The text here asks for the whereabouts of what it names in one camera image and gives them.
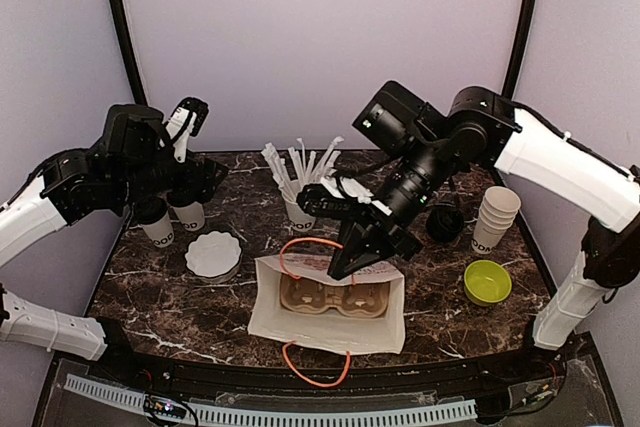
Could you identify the stack of white paper cups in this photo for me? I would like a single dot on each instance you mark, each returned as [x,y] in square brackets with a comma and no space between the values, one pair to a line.
[496,214]

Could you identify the black frame post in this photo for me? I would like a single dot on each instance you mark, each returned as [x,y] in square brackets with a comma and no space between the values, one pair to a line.
[126,48]
[513,20]

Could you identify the paper cup holding straws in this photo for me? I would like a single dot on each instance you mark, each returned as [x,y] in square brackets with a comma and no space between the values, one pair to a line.
[299,220]

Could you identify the left black frame post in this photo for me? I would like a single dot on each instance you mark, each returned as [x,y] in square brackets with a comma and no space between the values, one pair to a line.
[126,48]

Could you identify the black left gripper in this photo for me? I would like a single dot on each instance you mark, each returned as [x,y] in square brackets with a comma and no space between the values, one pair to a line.
[203,180]

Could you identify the right black frame post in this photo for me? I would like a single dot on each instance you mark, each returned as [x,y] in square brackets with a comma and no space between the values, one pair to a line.
[513,20]

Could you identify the white paper bag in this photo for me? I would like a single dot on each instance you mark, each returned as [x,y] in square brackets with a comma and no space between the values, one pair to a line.
[330,332]

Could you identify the stack of black lids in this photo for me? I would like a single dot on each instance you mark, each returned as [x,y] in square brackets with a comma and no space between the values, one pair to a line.
[444,224]

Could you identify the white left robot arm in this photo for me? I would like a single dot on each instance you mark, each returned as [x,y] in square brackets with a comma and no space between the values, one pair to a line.
[141,163]

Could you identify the white paper cup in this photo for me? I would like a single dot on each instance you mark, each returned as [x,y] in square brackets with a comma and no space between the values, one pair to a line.
[191,216]
[160,231]

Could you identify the white cable duct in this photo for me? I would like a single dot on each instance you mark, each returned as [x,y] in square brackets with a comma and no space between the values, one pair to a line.
[270,411]

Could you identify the green bowl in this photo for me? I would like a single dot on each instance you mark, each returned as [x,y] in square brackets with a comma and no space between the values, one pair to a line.
[486,283]

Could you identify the cardboard cup carrier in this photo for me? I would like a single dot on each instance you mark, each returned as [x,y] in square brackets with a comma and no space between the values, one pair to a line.
[307,296]

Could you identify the black cup lid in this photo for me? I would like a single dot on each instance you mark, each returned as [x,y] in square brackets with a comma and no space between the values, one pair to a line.
[182,198]
[150,211]

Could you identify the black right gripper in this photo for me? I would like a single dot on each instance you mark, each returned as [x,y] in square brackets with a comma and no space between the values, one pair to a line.
[381,237]

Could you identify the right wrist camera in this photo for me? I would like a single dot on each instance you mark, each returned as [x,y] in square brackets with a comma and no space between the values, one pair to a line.
[317,201]

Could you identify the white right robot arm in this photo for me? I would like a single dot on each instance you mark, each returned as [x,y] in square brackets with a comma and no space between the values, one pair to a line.
[492,131]

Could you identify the bundle of wrapped straws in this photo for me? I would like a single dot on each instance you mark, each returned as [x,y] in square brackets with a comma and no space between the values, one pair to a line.
[309,168]

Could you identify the white fluted dish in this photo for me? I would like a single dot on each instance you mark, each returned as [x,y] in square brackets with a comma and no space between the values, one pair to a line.
[215,256]

